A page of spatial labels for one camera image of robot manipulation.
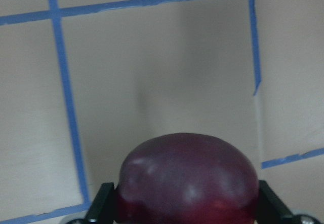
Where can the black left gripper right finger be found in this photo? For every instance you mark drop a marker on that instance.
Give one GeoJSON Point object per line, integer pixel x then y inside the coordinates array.
{"type": "Point", "coordinates": [271, 208]}

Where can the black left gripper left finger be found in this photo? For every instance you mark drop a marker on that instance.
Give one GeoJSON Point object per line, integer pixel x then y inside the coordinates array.
{"type": "Point", "coordinates": [101, 209]}

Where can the dark red apple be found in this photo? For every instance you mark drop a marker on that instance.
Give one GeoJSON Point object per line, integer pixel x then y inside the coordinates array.
{"type": "Point", "coordinates": [186, 178]}

